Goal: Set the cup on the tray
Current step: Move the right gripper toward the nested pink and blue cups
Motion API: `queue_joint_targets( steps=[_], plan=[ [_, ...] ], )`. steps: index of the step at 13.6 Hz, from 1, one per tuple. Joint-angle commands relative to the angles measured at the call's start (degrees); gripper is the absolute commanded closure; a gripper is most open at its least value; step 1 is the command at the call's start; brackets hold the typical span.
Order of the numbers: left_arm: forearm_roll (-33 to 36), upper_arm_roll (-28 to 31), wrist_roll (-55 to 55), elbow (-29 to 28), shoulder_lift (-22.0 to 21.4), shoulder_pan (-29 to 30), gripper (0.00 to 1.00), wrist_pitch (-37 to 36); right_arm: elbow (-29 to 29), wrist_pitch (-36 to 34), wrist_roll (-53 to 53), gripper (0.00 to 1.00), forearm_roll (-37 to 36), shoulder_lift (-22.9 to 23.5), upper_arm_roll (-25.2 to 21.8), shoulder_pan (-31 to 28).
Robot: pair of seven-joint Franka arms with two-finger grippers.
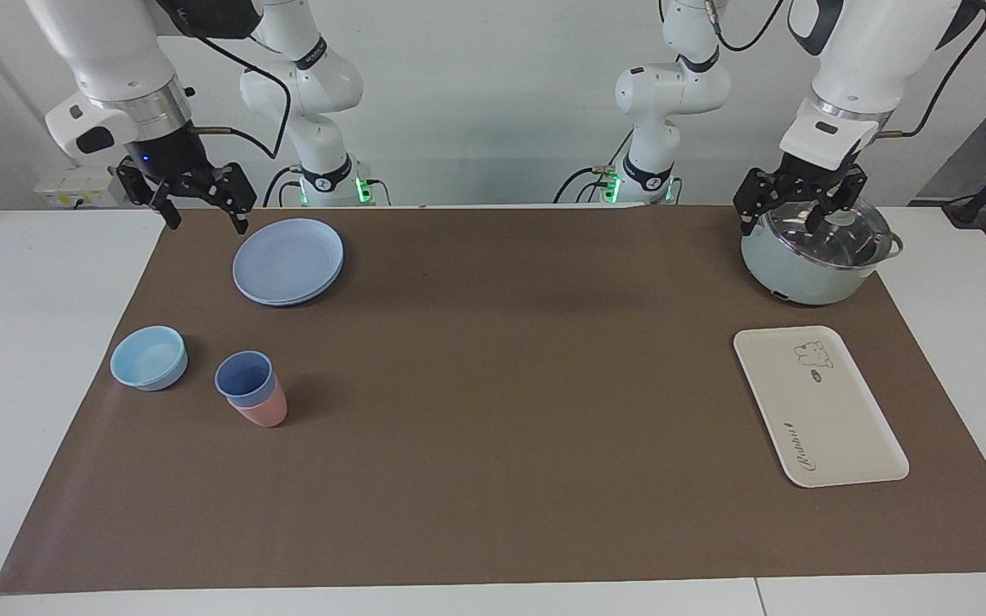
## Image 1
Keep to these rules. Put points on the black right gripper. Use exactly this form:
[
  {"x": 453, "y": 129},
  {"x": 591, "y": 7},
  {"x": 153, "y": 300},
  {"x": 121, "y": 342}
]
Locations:
[{"x": 172, "y": 158}]

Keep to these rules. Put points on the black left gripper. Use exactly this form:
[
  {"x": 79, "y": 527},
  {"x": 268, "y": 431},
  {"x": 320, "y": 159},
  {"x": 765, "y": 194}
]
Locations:
[{"x": 814, "y": 181}]

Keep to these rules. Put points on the blue plastic cup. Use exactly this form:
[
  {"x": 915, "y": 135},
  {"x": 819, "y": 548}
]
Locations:
[{"x": 245, "y": 381}]

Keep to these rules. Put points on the pink plastic cup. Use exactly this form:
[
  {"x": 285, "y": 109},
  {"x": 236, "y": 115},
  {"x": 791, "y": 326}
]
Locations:
[{"x": 264, "y": 415}]

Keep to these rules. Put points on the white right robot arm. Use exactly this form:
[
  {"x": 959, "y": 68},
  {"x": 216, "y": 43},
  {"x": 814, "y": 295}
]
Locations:
[{"x": 116, "y": 51}]

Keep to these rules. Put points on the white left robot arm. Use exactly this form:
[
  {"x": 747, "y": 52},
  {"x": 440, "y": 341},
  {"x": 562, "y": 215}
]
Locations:
[{"x": 870, "y": 51}]

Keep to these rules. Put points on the cream rectangular rabbit tray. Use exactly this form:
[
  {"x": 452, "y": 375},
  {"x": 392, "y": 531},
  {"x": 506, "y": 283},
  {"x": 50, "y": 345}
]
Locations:
[{"x": 818, "y": 411}]

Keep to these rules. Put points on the glass pot lid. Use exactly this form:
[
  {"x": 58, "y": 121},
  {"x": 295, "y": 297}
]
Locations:
[{"x": 844, "y": 244}]

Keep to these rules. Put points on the pale green cooking pot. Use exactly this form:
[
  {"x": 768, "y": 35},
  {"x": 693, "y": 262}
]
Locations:
[{"x": 792, "y": 278}]

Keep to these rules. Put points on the blue round plate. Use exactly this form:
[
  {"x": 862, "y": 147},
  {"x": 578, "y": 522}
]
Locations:
[{"x": 288, "y": 261}]

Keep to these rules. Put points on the light blue bowl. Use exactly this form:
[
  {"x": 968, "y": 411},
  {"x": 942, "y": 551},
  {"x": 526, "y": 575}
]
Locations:
[{"x": 149, "y": 359}]

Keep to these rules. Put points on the brown table mat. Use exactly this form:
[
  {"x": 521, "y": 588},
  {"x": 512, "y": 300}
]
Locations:
[{"x": 501, "y": 411}]

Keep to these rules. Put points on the white wall power strip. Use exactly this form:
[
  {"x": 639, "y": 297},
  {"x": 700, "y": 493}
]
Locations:
[{"x": 74, "y": 188}]

